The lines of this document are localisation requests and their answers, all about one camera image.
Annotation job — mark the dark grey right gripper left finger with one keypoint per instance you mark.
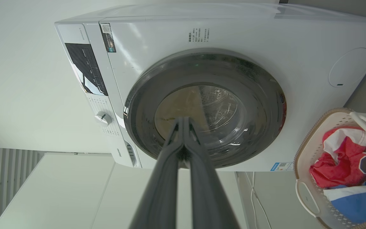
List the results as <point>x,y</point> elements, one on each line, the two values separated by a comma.
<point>162,178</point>

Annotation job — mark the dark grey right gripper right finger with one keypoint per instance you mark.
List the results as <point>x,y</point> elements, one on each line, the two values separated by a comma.
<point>205,190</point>

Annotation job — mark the white front-load washing machine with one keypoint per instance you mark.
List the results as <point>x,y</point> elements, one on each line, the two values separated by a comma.
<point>176,35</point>

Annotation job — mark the blue QR code sticker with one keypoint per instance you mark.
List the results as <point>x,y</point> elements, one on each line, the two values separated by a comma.
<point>281,166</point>

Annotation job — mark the white control knob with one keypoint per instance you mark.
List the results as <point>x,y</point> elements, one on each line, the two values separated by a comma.
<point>103,118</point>

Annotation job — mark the stainless steel washer drum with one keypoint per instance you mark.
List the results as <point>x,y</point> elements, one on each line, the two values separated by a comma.
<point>222,108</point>

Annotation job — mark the white shelf unit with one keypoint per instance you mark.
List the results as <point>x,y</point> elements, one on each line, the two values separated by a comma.
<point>62,194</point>

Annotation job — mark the white woven laundry basket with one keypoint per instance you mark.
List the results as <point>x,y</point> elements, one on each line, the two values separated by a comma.
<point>307,149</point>

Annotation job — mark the black control display panel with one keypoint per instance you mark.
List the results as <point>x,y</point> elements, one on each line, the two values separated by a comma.
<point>86,66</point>

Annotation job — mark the red and white garment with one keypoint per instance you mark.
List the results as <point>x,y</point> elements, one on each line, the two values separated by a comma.
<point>345,159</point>

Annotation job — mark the blue and white garment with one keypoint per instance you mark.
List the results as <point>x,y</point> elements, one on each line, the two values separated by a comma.
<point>354,206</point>

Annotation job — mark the black QR code sticker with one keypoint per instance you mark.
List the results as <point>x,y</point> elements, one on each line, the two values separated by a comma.
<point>108,37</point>

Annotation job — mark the white slatted blind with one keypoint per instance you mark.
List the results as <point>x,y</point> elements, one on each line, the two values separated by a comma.
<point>8,178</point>

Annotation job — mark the white detergent drawer front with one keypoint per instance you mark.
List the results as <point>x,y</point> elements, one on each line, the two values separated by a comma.
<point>72,33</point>

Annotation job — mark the round white filter cover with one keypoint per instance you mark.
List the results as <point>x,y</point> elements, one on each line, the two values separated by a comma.
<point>349,67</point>

